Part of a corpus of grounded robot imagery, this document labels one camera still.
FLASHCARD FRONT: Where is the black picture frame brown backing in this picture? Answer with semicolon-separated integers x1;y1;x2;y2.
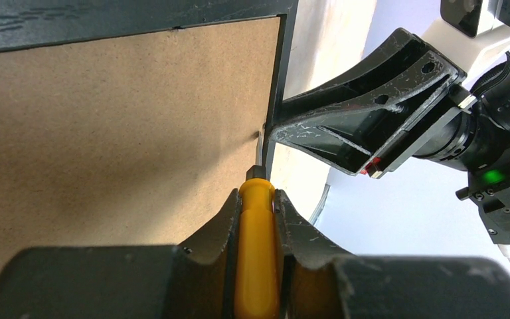
0;1;298;272

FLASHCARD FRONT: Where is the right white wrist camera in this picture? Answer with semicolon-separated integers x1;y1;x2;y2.
420;0;510;83

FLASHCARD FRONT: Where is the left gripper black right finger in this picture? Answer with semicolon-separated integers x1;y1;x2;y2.
274;190;510;318

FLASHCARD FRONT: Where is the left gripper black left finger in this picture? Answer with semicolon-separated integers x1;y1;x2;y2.
0;189;241;318

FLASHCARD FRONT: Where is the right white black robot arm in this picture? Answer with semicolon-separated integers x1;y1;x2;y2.
267;1;510;262

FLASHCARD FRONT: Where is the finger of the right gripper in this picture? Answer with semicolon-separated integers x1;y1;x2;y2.
269;28;466;177

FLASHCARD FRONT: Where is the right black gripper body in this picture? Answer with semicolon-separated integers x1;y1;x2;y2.
361;86;477;179

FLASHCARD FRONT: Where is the yellow handled screwdriver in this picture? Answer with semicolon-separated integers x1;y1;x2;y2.
234;132;280;318

